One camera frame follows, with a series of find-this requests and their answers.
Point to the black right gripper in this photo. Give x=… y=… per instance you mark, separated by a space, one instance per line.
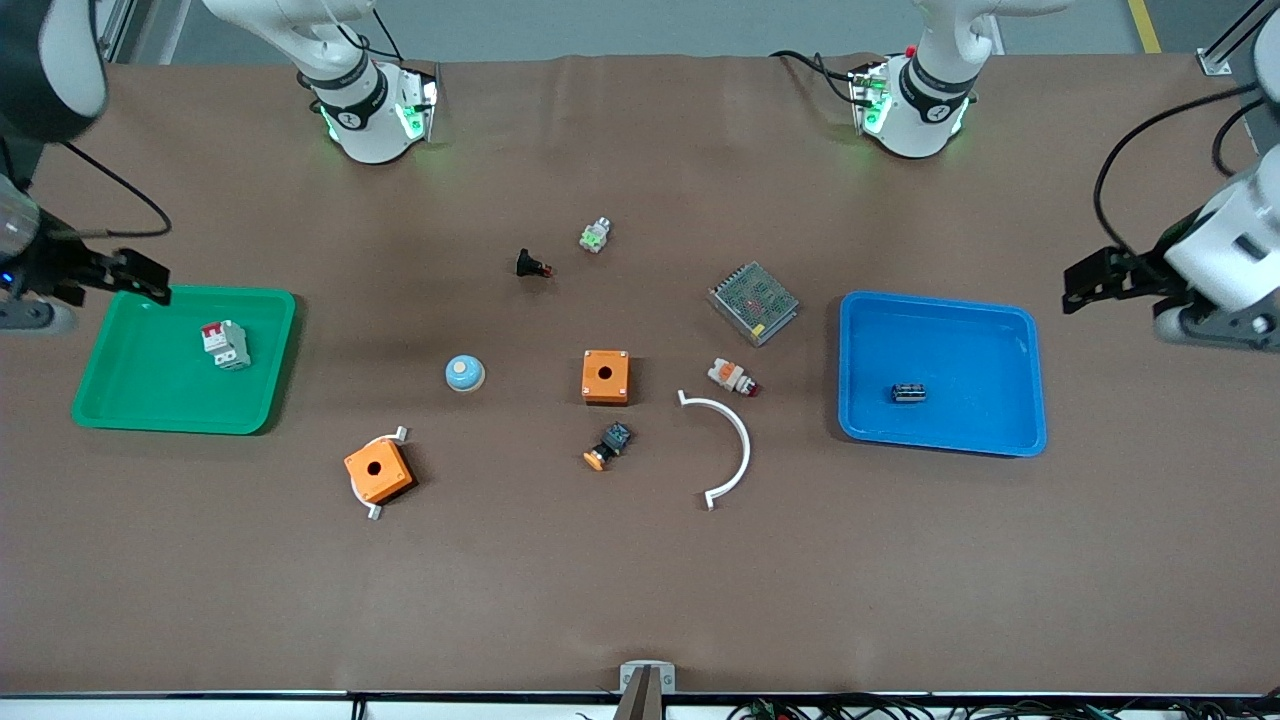
x=52 y=267

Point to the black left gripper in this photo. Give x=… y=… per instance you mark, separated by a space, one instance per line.
x=1141 y=274

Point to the white red circuit breaker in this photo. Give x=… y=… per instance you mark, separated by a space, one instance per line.
x=226 y=345

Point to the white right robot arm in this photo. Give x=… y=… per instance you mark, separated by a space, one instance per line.
x=368 y=112

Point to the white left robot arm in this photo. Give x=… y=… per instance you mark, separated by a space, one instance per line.
x=925 y=115

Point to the black cylindrical capacitor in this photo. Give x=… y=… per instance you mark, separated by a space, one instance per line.
x=909 y=393

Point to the green plastic tray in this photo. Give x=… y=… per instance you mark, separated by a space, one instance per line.
x=150 y=390

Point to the blue plastic tray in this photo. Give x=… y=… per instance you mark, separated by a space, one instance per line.
x=960 y=340

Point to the orange button box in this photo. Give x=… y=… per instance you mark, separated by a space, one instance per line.
x=378 y=470
x=606 y=377

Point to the light blue dome button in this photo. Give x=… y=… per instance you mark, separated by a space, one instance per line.
x=465 y=374

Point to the metal mesh power supply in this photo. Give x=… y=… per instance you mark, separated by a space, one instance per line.
x=753 y=303

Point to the red white orange push button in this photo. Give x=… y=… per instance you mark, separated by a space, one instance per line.
x=731 y=377

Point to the green white push button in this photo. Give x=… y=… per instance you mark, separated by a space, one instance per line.
x=595 y=236

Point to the aluminium frame profile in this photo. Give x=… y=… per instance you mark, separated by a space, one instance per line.
x=1235 y=35
x=112 y=28

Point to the black switch with red tip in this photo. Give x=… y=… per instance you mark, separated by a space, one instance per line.
x=527 y=263

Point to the black switch with orange cap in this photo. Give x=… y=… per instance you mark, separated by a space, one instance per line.
x=610 y=443

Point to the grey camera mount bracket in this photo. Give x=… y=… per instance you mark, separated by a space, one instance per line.
x=647 y=680

